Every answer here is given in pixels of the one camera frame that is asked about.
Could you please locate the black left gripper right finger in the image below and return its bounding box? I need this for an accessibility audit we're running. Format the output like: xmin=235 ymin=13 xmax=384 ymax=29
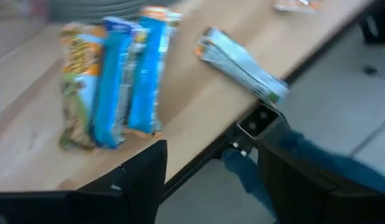
xmin=257 ymin=145 xmax=385 ymax=224

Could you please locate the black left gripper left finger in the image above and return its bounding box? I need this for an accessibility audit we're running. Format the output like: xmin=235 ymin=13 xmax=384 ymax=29
xmin=0 ymin=139 xmax=168 ymax=224

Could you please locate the blue oatmeal raisin granola bar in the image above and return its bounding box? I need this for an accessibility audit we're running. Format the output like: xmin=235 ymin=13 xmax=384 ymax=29
xmin=91 ymin=16 xmax=142 ymax=149
xmin=126 ymin=5 xmax=183 ymax=138

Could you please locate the orange peanut butter granola bar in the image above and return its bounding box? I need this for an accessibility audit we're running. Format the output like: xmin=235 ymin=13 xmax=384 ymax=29
xmin=58 ymin=21 xmax=107 ymax=151

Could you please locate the white wrapper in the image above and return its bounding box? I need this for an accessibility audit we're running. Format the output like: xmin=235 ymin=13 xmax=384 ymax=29
xmin=272 ymin=0 xmax=321 ymax=14

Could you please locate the blue snack bar bottom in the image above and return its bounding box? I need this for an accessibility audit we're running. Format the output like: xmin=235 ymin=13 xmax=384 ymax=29
xmin=194 ymin=27 xmax=290 ymax=105

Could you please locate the grey round mat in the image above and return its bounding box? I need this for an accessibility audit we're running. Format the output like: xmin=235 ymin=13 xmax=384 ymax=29
xmin=47 ymin=0 xmax=181 ymax=22

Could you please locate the black caster base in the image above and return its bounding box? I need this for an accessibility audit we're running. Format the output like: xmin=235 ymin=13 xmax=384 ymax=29
xmin=358 ymin=4 xmax=385 ymax=44

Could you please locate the black table clamp bracket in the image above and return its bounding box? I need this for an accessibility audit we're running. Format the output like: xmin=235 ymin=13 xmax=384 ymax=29
xmin=233 ymin=103 xmax=290 ymax=152

